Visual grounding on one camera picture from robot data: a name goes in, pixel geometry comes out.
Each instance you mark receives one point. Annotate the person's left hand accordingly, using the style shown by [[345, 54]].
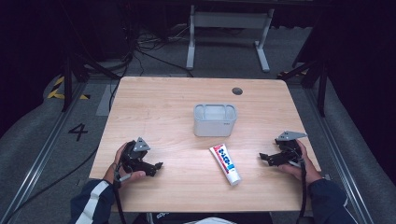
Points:
[[124, 170]]

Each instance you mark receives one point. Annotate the grey table grommet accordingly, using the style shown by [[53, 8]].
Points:
[[237, 91]]

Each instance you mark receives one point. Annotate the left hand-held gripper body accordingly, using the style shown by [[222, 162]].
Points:
[[134, 156]]

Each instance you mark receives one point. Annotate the yellow black floor tape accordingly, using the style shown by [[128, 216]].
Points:
[[60, 91]]

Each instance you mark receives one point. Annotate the white toothpaste tube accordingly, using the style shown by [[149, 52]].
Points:
[[226, 163]]

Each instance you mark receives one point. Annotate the black metal stand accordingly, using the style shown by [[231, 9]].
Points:
[[311, 77], [76, 71]]

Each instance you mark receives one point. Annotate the aluminium floor rail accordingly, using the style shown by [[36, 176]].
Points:
[[339, 155], [40, 158]]

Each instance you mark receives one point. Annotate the grey plastic holder box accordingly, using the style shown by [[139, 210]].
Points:
[[215, 120]]

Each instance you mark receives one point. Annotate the grey metal desk frame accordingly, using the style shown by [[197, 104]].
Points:
[[229, 37]]

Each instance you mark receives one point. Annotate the person's right hand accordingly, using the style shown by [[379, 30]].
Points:
[[301, 168]]

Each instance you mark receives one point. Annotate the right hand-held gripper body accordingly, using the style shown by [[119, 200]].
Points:
[[285, 151]]

